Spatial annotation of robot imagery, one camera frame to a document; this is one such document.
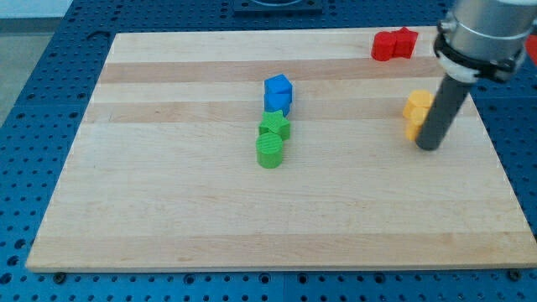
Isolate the blue rounded block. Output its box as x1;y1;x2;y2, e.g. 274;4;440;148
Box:
263;93;292;117

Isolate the green star block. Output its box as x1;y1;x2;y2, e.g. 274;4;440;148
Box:
258;110;290;140

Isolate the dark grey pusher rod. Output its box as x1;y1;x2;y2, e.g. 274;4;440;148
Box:
415;75;474;151

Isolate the yellow star block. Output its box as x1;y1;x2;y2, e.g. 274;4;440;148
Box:
404;107;429;141

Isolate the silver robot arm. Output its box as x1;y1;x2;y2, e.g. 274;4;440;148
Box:
434;0;536;84

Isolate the red star block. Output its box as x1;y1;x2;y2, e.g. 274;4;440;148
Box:
392;27;419;59

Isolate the wooden board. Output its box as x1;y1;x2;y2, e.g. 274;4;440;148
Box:
26;27;536;273

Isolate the yellow hexagon block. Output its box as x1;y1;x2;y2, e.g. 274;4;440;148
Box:
403;90;435;119

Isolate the green cylinder block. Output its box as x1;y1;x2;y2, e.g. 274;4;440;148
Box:
256;133;284;169

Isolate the red cylinder block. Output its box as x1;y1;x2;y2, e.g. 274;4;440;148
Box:
371;31;397;61

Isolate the blue cube block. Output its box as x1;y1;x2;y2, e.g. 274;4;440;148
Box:
264;74;293;94

